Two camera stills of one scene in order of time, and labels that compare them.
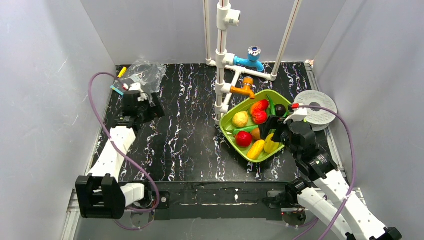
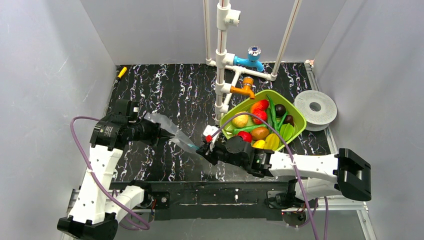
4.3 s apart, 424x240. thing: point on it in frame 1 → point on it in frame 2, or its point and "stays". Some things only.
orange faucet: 247,88 stays
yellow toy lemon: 240,119 stays
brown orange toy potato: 256,133 stays
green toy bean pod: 272,107 stays
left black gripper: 145,108 → 156,133
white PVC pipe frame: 227,73 stays
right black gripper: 274,125 → 209,152
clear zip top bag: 142,75 → 166,129
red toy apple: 243,138 stays
